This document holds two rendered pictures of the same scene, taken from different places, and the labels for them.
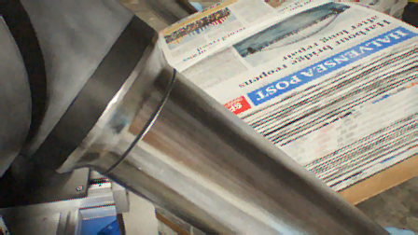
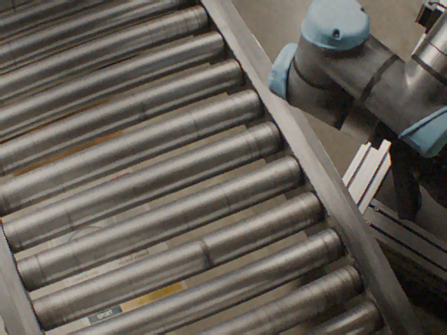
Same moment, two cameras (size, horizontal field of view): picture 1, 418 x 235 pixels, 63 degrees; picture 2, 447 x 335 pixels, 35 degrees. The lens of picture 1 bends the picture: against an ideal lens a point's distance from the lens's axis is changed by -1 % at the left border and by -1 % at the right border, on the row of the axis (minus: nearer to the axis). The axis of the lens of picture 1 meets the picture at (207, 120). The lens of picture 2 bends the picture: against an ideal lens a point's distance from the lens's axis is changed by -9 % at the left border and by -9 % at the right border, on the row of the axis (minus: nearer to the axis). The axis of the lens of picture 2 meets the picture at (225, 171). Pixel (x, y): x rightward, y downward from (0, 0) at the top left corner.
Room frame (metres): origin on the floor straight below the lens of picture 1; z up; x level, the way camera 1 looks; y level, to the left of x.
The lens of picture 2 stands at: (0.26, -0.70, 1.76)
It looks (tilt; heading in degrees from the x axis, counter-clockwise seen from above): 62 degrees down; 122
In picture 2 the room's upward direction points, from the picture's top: 12 degrees clockwise
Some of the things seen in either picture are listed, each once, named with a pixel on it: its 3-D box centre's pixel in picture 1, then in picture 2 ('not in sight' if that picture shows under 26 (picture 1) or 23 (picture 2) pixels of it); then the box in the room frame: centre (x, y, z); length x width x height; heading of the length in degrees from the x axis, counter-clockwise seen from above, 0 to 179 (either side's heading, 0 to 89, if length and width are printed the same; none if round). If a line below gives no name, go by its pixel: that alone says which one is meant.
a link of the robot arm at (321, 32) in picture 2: not in sight; (342, 48); (0.06, -0.18, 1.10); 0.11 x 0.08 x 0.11; 179
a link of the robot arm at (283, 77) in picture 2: not in sight; (315, 83); (0.04, -0.18, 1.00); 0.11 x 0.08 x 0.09; 13
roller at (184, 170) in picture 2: not in sight; (140, 188); (-0.09, -0.36, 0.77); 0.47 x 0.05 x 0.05; 69
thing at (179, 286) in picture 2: not in sight; (109, 248); (-0.30, -0.27, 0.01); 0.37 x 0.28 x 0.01; 159
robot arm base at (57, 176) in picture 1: (40, 152); not in sight; (0.67, 0.42, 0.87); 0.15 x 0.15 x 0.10
